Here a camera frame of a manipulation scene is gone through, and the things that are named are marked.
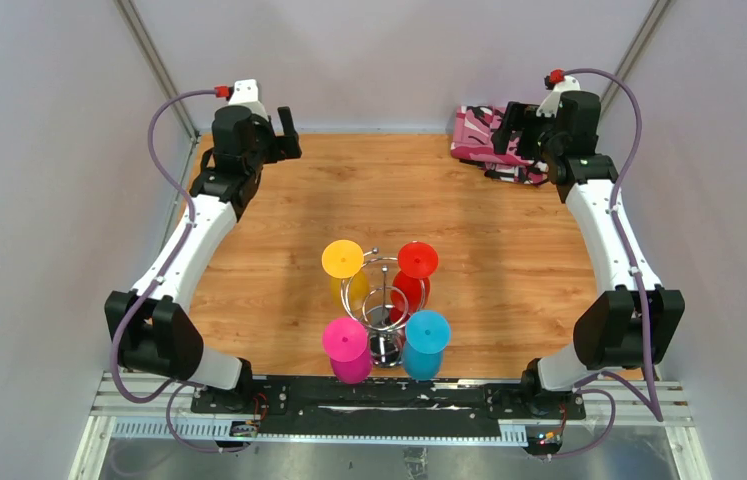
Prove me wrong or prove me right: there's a red plastic wine glass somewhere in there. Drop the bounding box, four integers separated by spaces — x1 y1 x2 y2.
390 241 439 322

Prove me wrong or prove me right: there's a yellow plastic wine glass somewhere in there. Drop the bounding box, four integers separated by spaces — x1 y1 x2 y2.
321 239 370 311

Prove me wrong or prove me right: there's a chrome wire glass rack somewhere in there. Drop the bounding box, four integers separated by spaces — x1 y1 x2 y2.
330 247 431 369

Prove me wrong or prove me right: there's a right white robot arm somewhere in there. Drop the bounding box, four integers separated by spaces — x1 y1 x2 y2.
491 91 685 418

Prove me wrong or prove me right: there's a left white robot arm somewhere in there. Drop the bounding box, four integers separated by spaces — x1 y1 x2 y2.
104 105 302 413

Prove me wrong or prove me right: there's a pink plastic wine glass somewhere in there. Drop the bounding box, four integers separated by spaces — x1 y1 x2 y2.
322 317 372 384

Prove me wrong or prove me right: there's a blue plastic wine glass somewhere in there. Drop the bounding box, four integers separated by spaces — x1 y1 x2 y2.
402 310 451 381

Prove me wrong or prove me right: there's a pink camouflage folded cloth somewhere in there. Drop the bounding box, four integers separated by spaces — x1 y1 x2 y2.
450 105 548 186

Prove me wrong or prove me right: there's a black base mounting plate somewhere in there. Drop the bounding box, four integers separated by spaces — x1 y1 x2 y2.
190 375 586 439

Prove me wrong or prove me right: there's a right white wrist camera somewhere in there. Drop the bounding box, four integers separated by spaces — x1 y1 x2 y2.
536 71 580 118

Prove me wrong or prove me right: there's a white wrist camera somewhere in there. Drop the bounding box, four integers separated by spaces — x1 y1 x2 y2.
227 79 261 105
536 71 580 118

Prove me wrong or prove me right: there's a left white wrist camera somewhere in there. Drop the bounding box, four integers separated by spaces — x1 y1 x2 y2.
227 79 261 105

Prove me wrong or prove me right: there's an aluminium frame rail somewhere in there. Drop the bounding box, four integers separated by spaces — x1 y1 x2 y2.
70 373 711 479

